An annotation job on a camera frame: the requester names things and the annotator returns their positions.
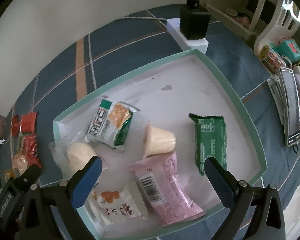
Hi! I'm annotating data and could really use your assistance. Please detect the white plastic shelf rack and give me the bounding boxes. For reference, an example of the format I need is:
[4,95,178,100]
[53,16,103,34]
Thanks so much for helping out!
[206,0,300,53]

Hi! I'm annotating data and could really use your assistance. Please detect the white bun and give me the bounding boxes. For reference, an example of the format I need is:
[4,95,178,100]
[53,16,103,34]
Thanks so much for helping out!
[49,141,108,180]

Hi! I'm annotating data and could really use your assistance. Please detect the red flower snack bag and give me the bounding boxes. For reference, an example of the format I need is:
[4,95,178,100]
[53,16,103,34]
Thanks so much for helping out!
[22,134,42,168]

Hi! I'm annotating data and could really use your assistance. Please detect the pudding jelly cup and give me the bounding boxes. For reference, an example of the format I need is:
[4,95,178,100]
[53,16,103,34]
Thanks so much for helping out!
[143,122,176,159]

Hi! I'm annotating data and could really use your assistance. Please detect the orange cake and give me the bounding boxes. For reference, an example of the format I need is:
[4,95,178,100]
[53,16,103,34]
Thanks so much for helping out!
[4,168,15,182]

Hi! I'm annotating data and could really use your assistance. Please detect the green cow rice cracker pack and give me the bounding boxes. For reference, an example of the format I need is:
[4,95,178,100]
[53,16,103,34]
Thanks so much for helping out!
[17,132,25,152]

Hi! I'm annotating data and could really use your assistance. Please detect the pink barcode snack bag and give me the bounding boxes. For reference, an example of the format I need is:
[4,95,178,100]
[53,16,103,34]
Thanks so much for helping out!
[129,152,206,225]

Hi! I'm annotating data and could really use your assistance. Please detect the white green cracker pack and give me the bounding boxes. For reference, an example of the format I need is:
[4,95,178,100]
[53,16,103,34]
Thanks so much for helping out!
[85,99,140,150]

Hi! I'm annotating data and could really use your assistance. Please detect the small dark red snack packet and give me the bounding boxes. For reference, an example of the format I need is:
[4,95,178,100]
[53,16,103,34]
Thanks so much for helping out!
[11,115,20,137]

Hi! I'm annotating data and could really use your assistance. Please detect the smartphone on stand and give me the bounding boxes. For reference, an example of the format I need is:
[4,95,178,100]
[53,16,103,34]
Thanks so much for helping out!
[267,67,300,147]

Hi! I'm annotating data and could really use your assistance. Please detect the patterned tape roll stack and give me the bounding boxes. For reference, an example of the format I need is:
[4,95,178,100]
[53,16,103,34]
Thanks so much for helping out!
[258,44,286,74]

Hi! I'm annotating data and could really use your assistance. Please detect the pink orange bread package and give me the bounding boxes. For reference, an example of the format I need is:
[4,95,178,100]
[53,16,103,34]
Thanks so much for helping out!
[12,152,28,175]

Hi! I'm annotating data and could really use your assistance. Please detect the dark green biscuit pack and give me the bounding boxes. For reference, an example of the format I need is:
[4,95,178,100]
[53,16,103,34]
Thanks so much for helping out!
[189,113,228,176]

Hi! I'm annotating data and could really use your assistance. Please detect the black power adapter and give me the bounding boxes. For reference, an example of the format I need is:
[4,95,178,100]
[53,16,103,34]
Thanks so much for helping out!
[180,0,211,35]

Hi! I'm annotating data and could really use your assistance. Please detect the white power strip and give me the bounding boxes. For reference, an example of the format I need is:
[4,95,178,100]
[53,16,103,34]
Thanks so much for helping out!
[166,18,209,54]

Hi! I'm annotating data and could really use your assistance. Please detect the teal toy box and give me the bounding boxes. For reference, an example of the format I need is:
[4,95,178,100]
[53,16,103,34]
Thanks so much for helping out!
[270,38,300,64]

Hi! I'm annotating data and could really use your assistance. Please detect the mint green white tray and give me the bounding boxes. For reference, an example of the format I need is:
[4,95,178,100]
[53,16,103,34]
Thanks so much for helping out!
[52,49,268,240]

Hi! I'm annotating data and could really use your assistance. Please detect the white orange Chinese snack bag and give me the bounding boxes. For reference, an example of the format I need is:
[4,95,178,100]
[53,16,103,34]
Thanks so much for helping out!
[87,181,148,226]

